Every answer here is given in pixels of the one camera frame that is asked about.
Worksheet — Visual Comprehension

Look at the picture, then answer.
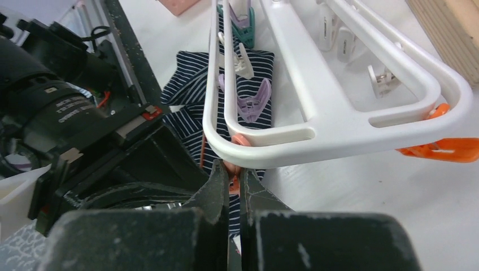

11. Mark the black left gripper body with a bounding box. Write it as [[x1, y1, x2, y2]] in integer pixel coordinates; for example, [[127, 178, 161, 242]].
[[28, 104, 208, 236]]

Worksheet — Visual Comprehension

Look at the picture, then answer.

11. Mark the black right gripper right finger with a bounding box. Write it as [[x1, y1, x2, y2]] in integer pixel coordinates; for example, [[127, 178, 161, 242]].
[[239, 169, 421, 270]]

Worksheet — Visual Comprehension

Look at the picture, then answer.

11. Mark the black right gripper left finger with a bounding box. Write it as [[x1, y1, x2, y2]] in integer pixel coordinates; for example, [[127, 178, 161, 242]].
[[37, 160, 229, 270]]

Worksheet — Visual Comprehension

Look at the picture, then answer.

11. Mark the orange clip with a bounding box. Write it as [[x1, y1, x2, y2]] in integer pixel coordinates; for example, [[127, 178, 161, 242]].
[[223, 133, 252, 195], [395, 103, 479, 164]]

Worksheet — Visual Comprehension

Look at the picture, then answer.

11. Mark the navy striped boxer underwear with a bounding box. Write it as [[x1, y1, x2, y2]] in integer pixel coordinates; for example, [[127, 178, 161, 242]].
[[160, 15, 276, 240]]

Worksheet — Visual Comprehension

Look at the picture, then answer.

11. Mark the white plastic clip hanger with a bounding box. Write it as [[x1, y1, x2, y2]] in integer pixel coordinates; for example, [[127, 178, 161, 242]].
[[202, 1, 473, 169]]

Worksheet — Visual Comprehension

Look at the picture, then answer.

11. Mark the purple clip upper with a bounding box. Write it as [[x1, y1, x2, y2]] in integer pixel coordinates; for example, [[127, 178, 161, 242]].
[[224, 76, 272, 129]]

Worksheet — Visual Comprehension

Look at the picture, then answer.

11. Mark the teal clip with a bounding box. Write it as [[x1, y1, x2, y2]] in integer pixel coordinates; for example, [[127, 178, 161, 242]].
[[229, 1, 256, 49]]

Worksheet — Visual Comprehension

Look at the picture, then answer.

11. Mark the wooden hanger rack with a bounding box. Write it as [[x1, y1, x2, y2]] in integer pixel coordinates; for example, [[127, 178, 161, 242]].
[[406, 1, 478, 89]]

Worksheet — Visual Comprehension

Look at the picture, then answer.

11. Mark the pink basket left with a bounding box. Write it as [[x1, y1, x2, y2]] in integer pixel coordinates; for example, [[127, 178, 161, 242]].
[[157, 0, 199, 17]]

